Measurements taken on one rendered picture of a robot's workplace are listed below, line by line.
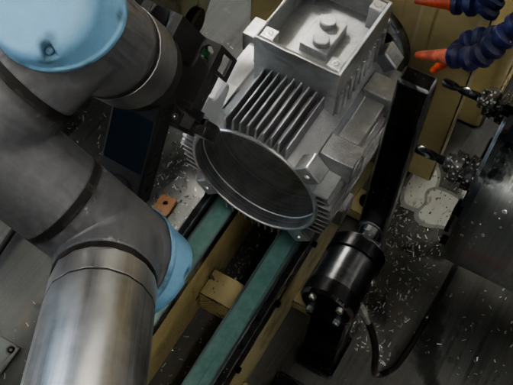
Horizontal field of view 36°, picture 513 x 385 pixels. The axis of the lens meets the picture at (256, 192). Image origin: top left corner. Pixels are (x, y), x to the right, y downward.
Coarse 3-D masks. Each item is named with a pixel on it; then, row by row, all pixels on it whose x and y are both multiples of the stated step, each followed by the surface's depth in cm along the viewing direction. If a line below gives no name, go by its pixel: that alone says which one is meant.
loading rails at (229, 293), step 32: (352, 192) 105; (192, 224) 94; (224, 224) 95; (192, 256) 92; (224, 256) 101; (288, 256) 93; (320, 256) 105; (192, 288) 95; (224, 288) 98; (256, 288) 90; (288, 288) 93; (160, 320) 89; (224, 320) 88; (256, 320) 87; (160, 352) 95; (224, 352) 86; (256, 352) 94; (192, 384) 84; (224, 384) 84
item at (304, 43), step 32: (288, 0) 83; (320, 0) 88; (352, 0) 86; (384, 0) 84; (288, 32) 85; (320, 32) 82; (352, 32) 85; (384, 32) 86; (256, 64) 84; (288, 64) 81; (320, 64) 79; (352, 64) 80; (320, 96) 82
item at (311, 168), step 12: (384, 48) 88; (396, 48) 88; (384, 60) 88; (396, 60) 88; (384, 72) 89; (312, 156) 79; (300, 168) 79; (312, 168) 79; (324, 168) 80; (204, 180) 92; (312, 180) 80; (216, 192) 93; (300, 240) 91
